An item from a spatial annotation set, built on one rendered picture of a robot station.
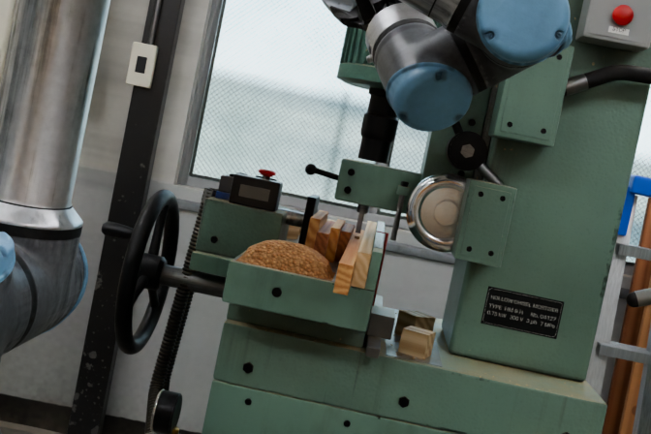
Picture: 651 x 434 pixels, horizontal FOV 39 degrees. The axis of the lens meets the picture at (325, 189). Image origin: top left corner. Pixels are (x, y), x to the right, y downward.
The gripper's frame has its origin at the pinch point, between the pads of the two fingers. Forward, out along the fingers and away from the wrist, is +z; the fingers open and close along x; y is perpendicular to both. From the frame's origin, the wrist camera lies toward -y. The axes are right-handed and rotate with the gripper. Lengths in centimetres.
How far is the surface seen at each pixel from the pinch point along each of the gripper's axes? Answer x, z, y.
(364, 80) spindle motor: 6.2, 2.2, -18.8
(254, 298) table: 32.0, -29.4, -24.1
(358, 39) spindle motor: 4.6, 7.9, -14.7
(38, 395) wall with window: 139, 79, -139
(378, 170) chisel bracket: 9.5, -4.0, -32.3
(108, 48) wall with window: 76, 139, -68
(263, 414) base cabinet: 38, -36, -41
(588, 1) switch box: -29.1, -5.6, -15.0
